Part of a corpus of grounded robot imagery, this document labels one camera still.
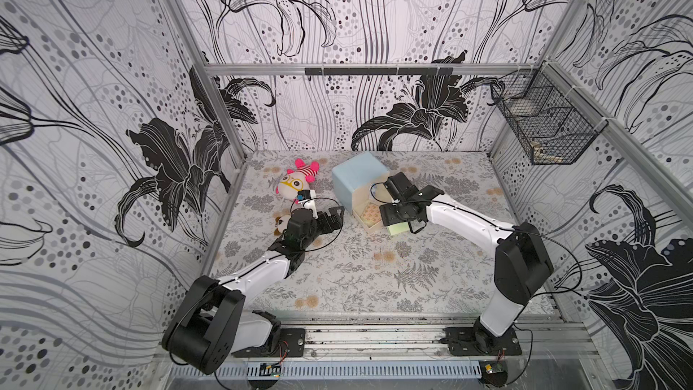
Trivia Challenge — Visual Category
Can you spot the green sticky note pad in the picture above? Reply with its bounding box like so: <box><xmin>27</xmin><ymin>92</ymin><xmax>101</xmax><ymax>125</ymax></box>
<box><xmin>358</xmin><ymin>202</ymin><xmax>382</xmax><ymax>229</ymax></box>
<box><xmin>387</xmin><ymin>222</ymin><xmax>410</xmax><ymax>237</ymax></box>

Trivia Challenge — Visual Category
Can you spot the blue wooden drawer box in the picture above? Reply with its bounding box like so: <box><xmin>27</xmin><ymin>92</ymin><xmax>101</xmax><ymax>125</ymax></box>
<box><xmin>332</xmin><ymin>152</ymin><xmax>393</xmax><ymax>233</ymax></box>

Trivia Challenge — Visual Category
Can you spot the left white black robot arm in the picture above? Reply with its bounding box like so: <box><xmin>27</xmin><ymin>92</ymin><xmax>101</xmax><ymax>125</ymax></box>
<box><xmin>162</xmin><ymin>206</ymin><xmax>345</xmax><ymax>375</ymax></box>

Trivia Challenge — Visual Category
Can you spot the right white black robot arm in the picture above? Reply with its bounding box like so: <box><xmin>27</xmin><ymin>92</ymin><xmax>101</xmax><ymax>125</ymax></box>
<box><xmin>380</xmin><ymin>173</ymin><xmax>554</xmax><ymax>355</ymax></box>

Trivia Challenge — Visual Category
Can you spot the small brown dog plush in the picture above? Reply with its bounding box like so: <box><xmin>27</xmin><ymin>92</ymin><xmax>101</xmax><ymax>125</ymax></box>
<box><xmin>274</xmin><ymin>215</ymin><xmax>291</xmax><ymax>237</ymax></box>

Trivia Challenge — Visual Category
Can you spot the pink white owl plush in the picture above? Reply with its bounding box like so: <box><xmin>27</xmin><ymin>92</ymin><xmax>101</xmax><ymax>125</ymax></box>
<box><xmin>274</xmin><ymin>158</ymin><xmax>321</xmax><ymax>202</ymax></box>

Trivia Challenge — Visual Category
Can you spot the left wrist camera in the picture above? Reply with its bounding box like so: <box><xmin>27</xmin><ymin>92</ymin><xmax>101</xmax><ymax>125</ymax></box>
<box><xmin>296</xmin><ymin>189</ymin><xmax>318</xmax><ymax>218</ymax></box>

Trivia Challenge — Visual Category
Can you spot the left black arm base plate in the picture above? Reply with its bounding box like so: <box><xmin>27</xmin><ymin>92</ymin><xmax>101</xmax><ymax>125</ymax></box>
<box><xmin>233</xmin><ymin>328</ymin><xmax>306</xmax><ymax>359</ymax></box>

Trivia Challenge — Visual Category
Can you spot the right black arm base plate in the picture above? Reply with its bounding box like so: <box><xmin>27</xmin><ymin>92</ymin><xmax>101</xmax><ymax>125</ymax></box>
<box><xmin>440</xmin><ymin>327</ymin><xmax>523</xmax><ymax>358</ymax></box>

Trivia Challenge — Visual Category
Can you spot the white slotted cable duct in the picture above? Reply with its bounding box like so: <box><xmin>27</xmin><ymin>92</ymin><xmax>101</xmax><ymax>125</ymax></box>
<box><xmin>199</xmin><ymin>359</ymin><xmax>483</xmax><ymax>381</ymax></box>

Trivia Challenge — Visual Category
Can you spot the black wire basket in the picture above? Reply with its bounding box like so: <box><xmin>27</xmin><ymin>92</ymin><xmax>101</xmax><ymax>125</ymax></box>
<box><xmin>490</xmin><ymin>69</ymin><xmax>608</xmax><ymax>165</ymax></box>

